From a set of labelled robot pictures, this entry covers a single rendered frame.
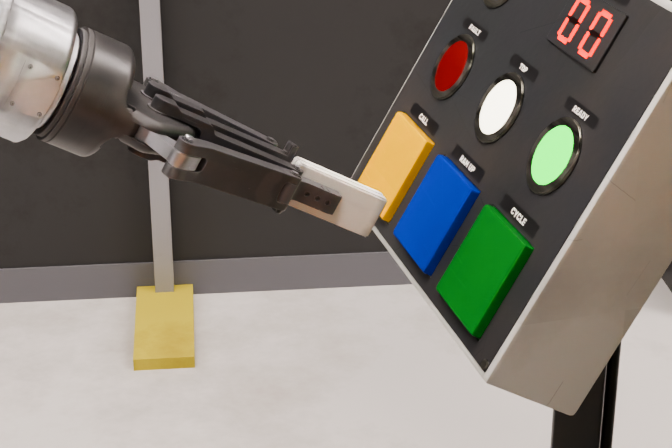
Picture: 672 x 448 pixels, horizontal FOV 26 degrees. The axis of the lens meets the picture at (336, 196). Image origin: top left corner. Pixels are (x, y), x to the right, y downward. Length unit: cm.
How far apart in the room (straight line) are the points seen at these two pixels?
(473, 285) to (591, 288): 9
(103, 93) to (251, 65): 212
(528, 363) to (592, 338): 5
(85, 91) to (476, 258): 32
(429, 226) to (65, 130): 34
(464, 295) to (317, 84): 200
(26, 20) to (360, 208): 26
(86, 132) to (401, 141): 39
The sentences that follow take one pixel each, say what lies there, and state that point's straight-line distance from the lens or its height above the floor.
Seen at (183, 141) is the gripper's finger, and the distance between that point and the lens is 87.
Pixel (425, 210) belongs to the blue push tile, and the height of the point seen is 101.
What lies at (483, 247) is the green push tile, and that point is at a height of 102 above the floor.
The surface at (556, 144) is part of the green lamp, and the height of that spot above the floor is 110.
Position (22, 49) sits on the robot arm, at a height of 121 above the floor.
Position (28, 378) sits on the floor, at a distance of 292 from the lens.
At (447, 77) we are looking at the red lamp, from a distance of 119.
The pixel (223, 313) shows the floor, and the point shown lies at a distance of 310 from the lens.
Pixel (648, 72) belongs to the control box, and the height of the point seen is 116.
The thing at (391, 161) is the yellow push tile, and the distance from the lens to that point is 120.
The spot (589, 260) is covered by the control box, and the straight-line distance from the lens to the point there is 98.
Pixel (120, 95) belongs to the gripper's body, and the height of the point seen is 118.
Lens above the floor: 147
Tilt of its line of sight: 24 degrees down
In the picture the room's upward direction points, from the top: straight up
